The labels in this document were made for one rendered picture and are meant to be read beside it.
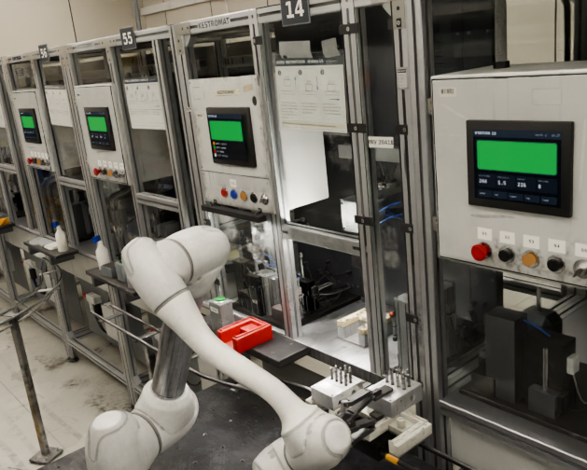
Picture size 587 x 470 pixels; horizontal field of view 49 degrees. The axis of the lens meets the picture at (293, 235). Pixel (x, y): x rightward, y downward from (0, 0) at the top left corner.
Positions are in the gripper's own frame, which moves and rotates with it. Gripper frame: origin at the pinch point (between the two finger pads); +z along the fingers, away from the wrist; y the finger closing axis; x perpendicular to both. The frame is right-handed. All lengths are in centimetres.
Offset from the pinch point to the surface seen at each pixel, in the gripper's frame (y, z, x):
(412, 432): -9.6, 4.8, -5.5
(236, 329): -3, 5, 76
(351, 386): -5.0, 6.0, 18.1
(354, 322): -2, 34, 45
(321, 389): -5.0, -0.6, 24.0
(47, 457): -94, -39, 204
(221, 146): 61, 16, 84
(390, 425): -11.2, 5.1, 2.5
